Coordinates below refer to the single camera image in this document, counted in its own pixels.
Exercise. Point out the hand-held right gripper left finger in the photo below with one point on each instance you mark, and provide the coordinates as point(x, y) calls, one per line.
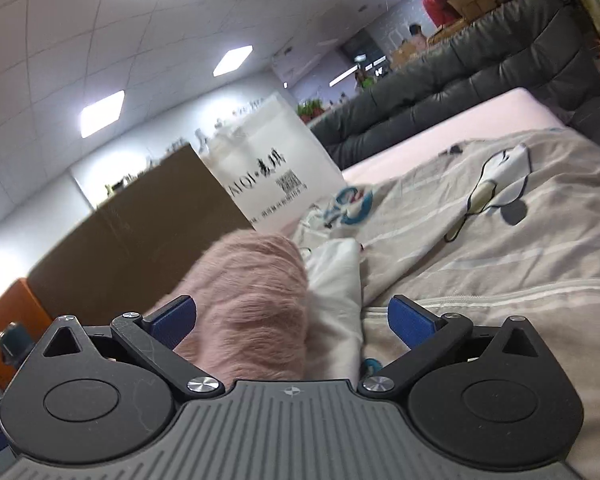
point(172, 321)

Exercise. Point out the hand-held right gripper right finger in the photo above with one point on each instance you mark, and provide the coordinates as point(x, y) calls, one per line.
point(411, 321)

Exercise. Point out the pink fuzzy sweater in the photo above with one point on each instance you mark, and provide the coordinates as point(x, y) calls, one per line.
point(250, 310)

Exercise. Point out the white t-shirt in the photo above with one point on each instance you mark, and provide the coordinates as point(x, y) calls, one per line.
point(335, 300)

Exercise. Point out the large brown cardboard box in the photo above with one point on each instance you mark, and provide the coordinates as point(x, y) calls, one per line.
point(145, 240)

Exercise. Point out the dark blue vacuum bottle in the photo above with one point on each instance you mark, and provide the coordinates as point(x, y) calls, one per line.
point(12, 341)

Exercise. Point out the printed cartoon blanket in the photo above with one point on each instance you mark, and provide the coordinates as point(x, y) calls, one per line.
point(505, 260)

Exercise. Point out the orange box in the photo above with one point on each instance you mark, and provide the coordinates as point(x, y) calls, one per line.
point(25, 310)

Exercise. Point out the white cabinet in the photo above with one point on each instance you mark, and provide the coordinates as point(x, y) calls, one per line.
point(95, 180)

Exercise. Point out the pink mattress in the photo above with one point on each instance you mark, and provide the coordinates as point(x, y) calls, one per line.
point(455, 125)

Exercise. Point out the white tote bag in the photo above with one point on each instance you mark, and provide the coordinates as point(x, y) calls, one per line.
point(280, 140)

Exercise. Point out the ceiling light panel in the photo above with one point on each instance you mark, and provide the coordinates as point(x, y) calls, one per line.
point(101, 112)
point(233, 60)

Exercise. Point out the green potted plant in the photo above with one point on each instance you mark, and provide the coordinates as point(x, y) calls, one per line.
point(311, 109)

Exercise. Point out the black leather sofa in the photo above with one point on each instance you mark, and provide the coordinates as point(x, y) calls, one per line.
point(455, 65)

